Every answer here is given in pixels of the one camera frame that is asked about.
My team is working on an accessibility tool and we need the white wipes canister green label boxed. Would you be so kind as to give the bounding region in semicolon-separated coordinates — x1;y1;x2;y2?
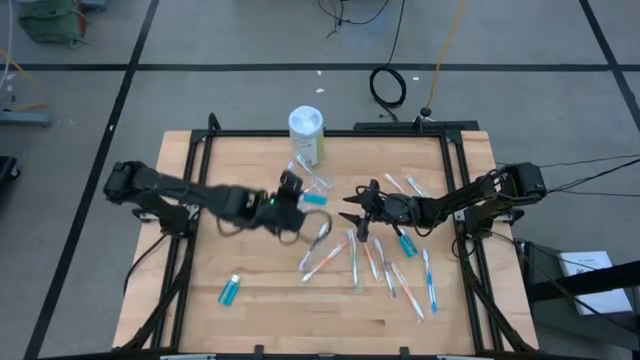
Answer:
287;104;326;167

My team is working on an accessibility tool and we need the black hanging cable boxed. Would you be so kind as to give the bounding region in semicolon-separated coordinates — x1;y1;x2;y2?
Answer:
317;0;392;40

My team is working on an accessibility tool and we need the dark grey side cart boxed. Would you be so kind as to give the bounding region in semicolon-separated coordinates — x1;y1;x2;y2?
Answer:
519;239;640;351

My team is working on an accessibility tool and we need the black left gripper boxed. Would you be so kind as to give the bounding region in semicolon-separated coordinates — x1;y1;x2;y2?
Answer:
247;169;309;235

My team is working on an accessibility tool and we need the blue toothbrush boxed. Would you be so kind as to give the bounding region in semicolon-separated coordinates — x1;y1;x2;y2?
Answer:
421;247;440;315

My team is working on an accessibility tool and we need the purple toothbrush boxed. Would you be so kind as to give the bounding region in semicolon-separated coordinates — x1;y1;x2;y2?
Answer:
298;222;332;272
372;236;398;300

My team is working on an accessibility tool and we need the green toothbrush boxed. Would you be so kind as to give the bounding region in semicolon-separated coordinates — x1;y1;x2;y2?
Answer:
294;153;332;190
347;228;361;292
404;173;427;198

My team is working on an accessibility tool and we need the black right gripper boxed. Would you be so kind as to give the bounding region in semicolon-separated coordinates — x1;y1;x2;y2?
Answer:
338;179;420;243

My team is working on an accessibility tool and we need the yellow hanging cable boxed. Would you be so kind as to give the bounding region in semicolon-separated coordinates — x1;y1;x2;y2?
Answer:
423;0;466;117

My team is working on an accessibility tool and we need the clear acrylic organizer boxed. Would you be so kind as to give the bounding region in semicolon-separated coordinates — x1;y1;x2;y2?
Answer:
285;149;332;197

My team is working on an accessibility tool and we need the grey floor stand base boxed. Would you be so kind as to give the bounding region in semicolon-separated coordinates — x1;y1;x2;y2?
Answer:
0;110;52;128

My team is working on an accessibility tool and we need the green fabric bag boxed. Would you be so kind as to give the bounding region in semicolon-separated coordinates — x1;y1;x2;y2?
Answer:
17;0;89;49

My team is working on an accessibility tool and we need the white paper booklet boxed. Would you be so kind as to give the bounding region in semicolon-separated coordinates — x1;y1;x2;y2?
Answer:
556;249;634;316

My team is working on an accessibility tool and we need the black coiled cable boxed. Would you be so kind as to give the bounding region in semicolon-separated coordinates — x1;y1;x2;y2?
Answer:
368;0;409;122

